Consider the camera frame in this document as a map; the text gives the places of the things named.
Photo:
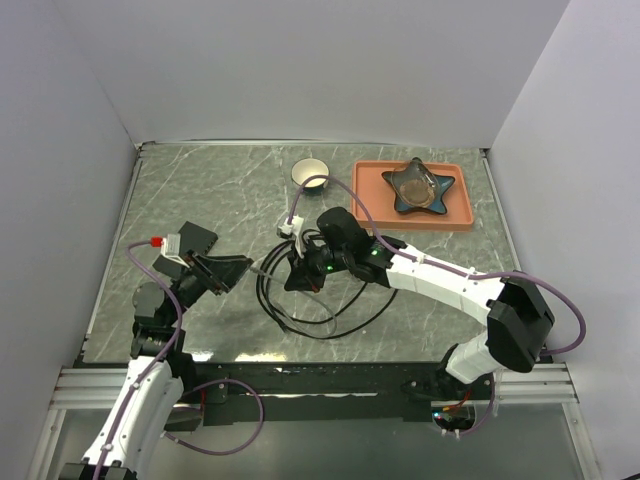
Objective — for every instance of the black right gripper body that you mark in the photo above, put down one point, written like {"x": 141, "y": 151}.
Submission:
{"x": 328, "y": 259}

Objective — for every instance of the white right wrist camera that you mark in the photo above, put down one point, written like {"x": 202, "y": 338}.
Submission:
{"x": 292, "y": 229}

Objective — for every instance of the clear glass bowl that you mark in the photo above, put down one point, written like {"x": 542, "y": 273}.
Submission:
{"x": 415, "y": 184}

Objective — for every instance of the salmon pink tray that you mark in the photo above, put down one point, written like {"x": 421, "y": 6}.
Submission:
{"x": 378, "y": 197}

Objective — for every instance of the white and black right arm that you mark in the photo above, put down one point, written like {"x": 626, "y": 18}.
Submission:
{"x": 512, "y": 311}

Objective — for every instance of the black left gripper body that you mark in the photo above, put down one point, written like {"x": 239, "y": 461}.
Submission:
{"x": 192, "y": 283}

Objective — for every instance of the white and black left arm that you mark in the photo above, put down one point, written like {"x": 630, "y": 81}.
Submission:
{"x": 159, "y": 372}

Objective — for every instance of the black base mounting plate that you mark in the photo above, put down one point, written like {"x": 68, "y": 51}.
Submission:
{"x": 242, "y": 392}

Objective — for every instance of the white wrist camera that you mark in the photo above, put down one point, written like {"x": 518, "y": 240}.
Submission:
{"x": 292, "y": 229}
{"x": 169, "y": 246}

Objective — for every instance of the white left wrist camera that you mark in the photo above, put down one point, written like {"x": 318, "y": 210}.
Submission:
{"x": 169, "y": 246}

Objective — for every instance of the aluminium frame rail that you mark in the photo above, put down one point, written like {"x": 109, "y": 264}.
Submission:
{"x": 98, "y": 388}

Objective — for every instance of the small white teal bowl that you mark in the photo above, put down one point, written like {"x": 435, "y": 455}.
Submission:
{"x": 311, "y": 173}

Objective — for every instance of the black network switch box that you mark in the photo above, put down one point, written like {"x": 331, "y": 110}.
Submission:
{"x": 193, "y": 237}

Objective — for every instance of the dark blue star dish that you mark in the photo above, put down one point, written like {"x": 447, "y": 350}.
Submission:
{"x": 438, "y": 207}

